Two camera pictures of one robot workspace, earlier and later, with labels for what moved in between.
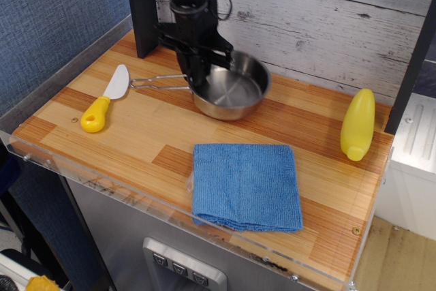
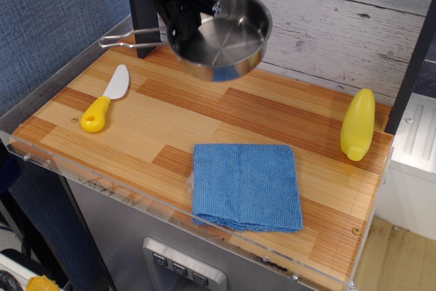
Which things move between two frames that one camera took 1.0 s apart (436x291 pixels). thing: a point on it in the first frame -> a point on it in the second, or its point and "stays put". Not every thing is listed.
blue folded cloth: x=246 y=187 stays put
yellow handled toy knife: x=93 y=120 stays put
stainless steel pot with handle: x=233 y=91 -> x=225 y=45
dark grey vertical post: x=144 y=6 stays put
